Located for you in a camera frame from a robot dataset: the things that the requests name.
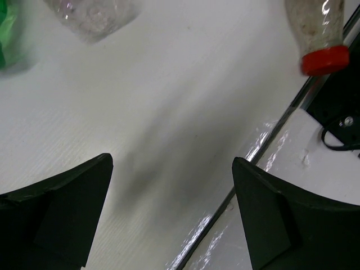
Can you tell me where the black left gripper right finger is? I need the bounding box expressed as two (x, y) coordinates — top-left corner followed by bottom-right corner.
(232, 157), (359, 269)

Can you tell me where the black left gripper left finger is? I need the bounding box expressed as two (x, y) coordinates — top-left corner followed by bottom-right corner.
(1, 153), (114, 269)

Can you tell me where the green bottle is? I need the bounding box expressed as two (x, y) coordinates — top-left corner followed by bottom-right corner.
(1, 1), (21, 70)

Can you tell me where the clear bottle with red label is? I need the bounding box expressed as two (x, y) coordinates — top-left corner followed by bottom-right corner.
(45, 0), (139, 43)

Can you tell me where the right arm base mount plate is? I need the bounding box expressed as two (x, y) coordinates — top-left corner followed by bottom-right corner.
(307, 37), (359, 151)

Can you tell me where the small bottle with red cap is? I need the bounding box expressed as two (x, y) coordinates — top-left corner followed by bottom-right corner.
(284, 0), (349, 76)

